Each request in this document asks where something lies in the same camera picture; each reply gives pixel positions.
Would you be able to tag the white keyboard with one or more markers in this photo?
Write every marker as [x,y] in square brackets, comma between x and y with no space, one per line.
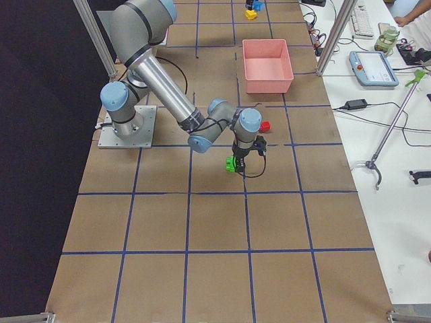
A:
[359,22]

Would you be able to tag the black power adapter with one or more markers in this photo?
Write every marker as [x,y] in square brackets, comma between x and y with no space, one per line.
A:
[356,104]

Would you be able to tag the green toy block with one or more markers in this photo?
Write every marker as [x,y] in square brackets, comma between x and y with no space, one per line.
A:
[231,164]

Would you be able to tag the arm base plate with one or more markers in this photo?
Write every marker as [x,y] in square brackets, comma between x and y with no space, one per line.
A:
[139,132]

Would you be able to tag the green handled reacher grabber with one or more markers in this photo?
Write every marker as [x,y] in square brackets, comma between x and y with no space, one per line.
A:
[371,163]

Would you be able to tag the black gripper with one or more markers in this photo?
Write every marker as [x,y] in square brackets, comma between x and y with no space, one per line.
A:
[241,153]

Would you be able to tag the blue teach pendant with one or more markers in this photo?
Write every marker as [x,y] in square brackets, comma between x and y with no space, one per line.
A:
[372,69]

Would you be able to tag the aluminium frame post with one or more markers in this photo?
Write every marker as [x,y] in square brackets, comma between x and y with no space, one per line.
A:
[340,22]

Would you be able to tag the red toy block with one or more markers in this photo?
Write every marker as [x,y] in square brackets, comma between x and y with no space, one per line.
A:
[265,127]

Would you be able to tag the glass jar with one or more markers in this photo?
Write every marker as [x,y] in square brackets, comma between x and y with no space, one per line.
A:
[387,40]

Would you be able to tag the pink plastic box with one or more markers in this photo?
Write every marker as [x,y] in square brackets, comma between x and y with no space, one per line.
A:
[267,66]

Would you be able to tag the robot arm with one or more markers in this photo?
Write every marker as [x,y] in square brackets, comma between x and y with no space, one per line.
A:
[135,28]

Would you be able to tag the yellow toy block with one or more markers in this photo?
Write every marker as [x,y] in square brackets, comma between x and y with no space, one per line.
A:
[250,14]

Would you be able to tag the blue toy block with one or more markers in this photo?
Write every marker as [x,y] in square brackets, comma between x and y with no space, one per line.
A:
[257,5]

